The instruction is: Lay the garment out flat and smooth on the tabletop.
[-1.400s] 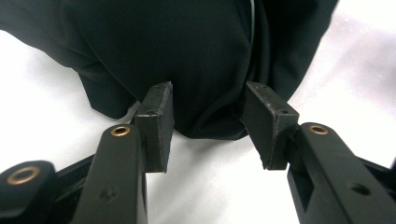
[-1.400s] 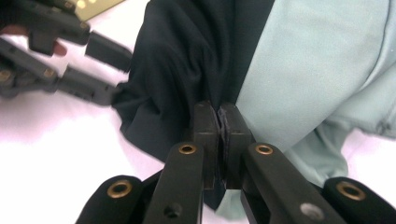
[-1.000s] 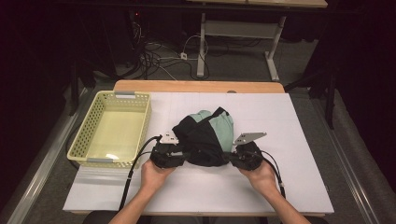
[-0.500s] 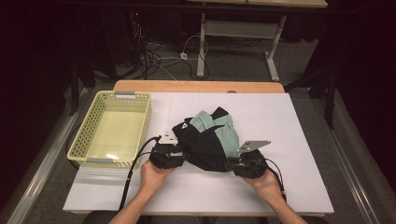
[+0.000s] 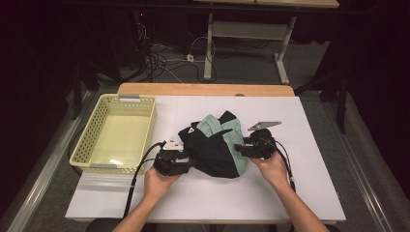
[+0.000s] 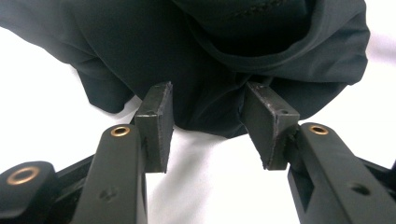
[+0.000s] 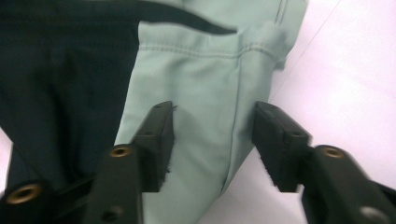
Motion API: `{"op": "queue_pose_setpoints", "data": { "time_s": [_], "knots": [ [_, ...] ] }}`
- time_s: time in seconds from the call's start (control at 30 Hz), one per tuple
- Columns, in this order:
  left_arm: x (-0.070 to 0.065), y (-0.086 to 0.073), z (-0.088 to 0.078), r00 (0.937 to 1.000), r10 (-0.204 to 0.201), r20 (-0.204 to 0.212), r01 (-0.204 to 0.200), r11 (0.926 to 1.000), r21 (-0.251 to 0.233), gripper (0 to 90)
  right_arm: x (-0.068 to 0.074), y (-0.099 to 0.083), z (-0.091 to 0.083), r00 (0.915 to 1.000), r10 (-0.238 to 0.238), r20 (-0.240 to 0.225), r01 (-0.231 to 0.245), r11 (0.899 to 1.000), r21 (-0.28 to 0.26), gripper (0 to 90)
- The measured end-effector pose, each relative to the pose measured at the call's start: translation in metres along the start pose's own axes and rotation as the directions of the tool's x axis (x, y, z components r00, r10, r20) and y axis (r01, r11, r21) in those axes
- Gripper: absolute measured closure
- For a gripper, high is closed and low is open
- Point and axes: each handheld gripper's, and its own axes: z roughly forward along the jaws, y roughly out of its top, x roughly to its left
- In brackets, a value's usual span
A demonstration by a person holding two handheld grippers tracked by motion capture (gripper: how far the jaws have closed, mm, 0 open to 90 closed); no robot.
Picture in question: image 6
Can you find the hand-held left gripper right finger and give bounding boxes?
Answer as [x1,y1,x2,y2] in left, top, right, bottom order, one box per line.
[241,81,396,224]

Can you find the black and green shirt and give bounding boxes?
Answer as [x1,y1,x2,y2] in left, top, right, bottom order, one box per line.
[0,0,372,139]

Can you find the white table sheet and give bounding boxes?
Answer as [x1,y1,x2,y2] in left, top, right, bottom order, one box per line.
[0,0,396,224]

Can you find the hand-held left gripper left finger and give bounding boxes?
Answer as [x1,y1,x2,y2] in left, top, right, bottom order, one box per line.
[69,81,175,224]

